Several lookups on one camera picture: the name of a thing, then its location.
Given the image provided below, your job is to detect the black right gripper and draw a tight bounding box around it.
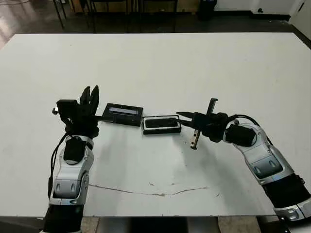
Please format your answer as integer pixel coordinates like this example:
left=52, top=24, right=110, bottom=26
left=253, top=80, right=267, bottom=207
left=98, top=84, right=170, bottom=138
left=175, top=98, right=229, bottom=150

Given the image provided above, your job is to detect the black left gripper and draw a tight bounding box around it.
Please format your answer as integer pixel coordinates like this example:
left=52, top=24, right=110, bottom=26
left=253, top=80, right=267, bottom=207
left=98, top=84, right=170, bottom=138
left=64, top=85, right=109, bottom=139

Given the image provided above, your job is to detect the black ribbed camera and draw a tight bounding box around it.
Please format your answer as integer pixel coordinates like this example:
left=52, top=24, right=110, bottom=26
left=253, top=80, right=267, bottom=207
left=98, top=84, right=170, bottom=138
left=145, top=116, right=179, bottom=128

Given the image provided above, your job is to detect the black box lid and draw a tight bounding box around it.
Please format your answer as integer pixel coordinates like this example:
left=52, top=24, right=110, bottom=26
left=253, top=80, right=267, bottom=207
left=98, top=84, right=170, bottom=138
left=102, top=103, right=145, bottom=127

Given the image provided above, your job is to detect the black box with white insert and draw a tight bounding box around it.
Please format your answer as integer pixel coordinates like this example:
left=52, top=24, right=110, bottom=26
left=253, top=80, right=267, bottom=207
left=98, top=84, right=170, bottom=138
left=141, top=114, right=183, bottom=135

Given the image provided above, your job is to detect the dark grey robot lower body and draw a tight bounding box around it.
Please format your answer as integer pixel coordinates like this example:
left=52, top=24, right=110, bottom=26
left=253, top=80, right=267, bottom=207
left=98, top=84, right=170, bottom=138
left=97, top=216, right=219, bottom=233

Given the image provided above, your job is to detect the black bin with purple bag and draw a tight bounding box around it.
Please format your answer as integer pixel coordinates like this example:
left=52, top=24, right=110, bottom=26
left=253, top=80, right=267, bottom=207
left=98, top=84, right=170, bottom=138
left=198, top=0, right=218, bottom=21

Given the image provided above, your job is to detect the white door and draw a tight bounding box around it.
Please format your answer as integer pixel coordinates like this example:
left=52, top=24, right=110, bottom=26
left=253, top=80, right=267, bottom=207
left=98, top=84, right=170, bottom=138
left=290, top=0, right=307, bottom=24

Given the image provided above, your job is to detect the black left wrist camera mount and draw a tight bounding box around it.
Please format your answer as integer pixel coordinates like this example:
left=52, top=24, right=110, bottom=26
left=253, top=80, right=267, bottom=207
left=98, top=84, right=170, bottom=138
left=52, top=99, right=79, bottom=122

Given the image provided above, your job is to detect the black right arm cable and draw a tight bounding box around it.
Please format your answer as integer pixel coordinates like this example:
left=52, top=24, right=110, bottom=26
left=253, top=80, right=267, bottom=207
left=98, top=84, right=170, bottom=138
left=227, top=114, right=275, bottom=147

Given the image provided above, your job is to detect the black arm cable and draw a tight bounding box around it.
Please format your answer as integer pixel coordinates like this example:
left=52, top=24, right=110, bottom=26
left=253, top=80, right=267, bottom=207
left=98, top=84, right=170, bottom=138
left=227, top=114, right=275, bottom=147
left=47, top=132, right=69, bottom=199

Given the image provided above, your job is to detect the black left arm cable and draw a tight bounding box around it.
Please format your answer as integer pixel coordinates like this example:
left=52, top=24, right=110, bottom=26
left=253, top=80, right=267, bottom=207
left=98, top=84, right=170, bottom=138
left=47, top=132, right=69, bottom=199

